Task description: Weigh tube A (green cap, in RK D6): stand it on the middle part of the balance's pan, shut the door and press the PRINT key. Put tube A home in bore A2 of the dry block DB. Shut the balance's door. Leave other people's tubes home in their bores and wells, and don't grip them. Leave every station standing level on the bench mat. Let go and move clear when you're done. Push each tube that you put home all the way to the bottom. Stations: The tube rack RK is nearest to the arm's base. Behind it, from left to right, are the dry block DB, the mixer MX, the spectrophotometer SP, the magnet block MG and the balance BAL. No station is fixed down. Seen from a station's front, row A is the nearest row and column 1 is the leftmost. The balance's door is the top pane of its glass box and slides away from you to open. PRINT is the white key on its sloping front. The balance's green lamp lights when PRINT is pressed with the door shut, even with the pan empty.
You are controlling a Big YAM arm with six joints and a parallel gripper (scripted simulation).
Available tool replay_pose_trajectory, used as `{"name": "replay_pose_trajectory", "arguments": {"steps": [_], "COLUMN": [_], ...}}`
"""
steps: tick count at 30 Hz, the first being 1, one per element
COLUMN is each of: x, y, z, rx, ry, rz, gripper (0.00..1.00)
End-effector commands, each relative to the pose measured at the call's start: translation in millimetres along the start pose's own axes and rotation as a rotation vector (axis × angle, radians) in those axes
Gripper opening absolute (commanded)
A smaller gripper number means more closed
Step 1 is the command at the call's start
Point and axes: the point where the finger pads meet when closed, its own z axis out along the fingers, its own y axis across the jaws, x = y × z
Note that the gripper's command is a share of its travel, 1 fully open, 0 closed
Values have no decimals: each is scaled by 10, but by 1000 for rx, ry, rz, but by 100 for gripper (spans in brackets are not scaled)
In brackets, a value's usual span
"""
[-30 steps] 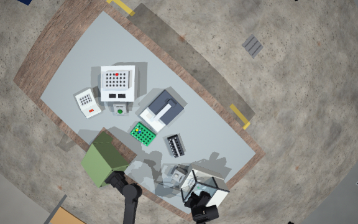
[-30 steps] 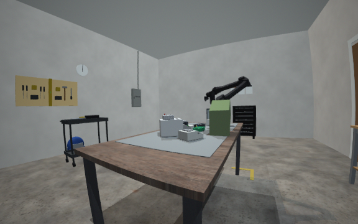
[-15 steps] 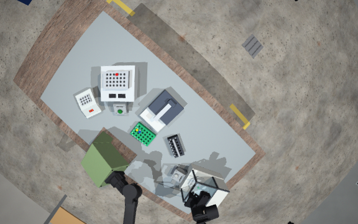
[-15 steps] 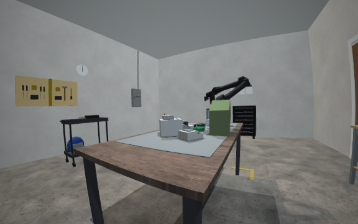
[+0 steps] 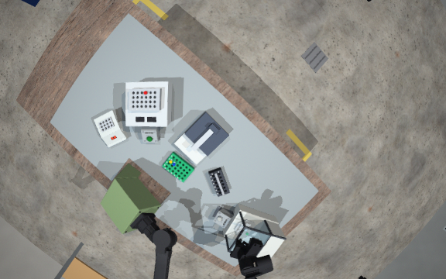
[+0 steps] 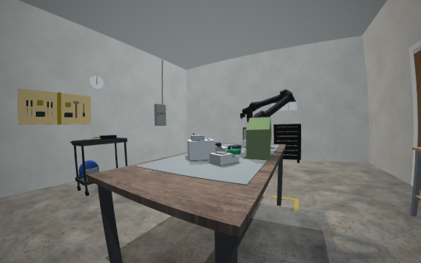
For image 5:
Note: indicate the green tube rack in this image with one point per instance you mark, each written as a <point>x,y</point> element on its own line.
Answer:
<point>184,169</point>

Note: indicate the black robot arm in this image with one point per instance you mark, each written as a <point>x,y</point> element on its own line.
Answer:
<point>165,239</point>

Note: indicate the grey bench mat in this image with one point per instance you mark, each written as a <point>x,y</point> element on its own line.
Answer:
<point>257,173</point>

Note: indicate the white dry block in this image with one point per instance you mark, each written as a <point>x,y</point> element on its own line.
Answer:
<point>116,133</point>

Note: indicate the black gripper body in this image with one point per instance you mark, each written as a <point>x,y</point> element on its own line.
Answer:
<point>234,254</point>

